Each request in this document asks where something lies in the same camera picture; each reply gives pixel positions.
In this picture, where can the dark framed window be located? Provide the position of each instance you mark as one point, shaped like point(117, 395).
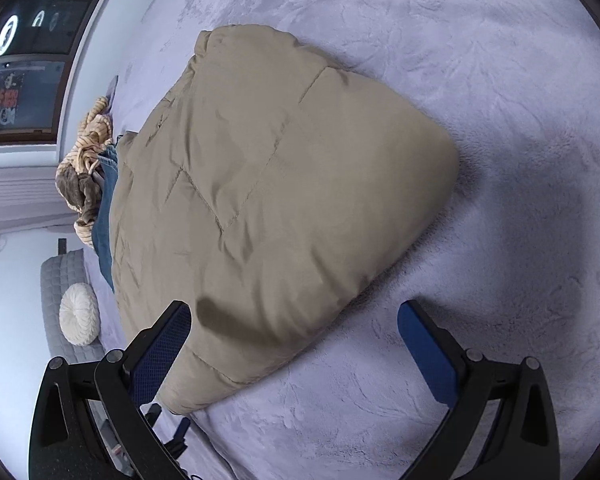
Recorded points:
point(30, 60)

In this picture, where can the beige striped plush garment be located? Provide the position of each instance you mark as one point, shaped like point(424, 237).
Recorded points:
point(92, 132)

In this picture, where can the brown plush garment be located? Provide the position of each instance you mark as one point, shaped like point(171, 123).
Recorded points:
point(80, 190)

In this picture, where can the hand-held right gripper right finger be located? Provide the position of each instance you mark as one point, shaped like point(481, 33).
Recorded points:
point(427, 355)

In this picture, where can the folded blue jeans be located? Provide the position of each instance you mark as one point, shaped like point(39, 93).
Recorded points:
point(105, 220)

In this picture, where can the grey curtain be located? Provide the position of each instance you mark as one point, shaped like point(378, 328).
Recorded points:
point(15, 195)

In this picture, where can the grey quilted headboard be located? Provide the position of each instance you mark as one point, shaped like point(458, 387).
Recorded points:
point(55, 280)

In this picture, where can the white round pillow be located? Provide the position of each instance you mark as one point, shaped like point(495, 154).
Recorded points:
point(80, 315)

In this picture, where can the beige puffer jacket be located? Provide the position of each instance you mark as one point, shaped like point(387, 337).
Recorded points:
point(280, 185)

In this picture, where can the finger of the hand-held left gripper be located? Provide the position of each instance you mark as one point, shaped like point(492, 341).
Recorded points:
point(154, 412)
point(180, 434)

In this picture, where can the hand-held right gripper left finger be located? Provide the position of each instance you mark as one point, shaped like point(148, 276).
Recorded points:
point(162, 355)

